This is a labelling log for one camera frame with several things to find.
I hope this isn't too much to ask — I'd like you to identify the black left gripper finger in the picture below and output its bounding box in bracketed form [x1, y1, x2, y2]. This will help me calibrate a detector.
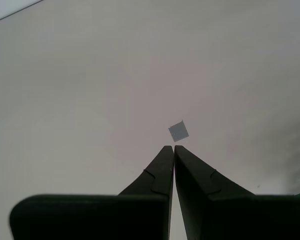
[9, 145, 175, 240]
[174, 145, 300, 240]

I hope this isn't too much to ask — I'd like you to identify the grey square tape marker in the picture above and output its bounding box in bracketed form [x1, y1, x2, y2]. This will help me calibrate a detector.
[168, 119, 190, 143]

